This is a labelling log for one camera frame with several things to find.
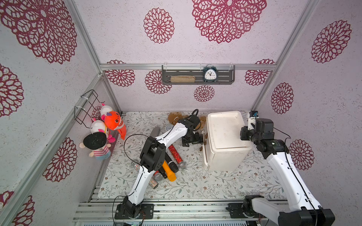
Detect grey pencil case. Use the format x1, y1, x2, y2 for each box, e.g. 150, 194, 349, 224
150, 126, 160, 138

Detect red glitter microphone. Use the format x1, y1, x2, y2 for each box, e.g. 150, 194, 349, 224
168, 145, 186, 170
154, 171, 164, 182

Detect black microphone long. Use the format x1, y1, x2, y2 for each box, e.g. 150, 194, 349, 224
159, 167, 167, 179

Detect pink white plush doll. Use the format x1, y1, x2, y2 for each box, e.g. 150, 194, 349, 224
90, 104, 116, 143

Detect horizontal aluminium wall rail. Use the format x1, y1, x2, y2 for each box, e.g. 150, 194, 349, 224
100, 63, 277, 71

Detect grey wall shelf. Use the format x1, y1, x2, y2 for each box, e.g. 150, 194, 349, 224
161, 68, 235, 85

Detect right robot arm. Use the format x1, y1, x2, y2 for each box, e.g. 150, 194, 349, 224
240, 116, 335, 226

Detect white plastic drawer cabinet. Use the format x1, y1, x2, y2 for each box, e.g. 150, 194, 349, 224
202, 111, 252, 171

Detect black wire wall basket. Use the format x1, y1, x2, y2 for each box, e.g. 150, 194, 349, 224
73, 89, 104, 129

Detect green alarm clock on shelf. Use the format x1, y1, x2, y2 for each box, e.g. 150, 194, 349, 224
203, 66, 218, 82

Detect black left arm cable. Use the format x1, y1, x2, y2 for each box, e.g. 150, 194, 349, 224
111, 108, 200, 221

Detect brown teddy bear plush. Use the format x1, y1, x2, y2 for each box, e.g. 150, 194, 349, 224
168, 112, 206, 131

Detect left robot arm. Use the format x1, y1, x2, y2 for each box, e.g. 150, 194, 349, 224
123, 110, 203, 207

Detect rainbow rhinestone microphone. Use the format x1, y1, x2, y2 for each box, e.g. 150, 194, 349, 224
131, 162, 159, 189

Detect tan pouch on shelf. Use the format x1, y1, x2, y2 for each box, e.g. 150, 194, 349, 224
170, 75, 196, 83

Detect aluminium corner frame post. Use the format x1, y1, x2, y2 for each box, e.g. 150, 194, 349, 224
251, 0, 320, 110

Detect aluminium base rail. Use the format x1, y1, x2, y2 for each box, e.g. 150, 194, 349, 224
72, 199, 271, 225

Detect orange fish plush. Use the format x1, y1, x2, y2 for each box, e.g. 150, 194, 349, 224
101, 111, 127, 140

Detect small white alarm clock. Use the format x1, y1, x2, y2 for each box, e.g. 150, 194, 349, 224
165, 124, 173, 131

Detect black haired doll plush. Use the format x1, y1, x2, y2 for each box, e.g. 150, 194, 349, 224
79, 132, 111, 161

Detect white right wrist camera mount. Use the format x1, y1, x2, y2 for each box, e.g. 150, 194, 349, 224
248, 111, 259, 131

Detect orange yellow microphone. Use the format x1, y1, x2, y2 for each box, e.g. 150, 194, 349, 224
162, 161, 177, 182

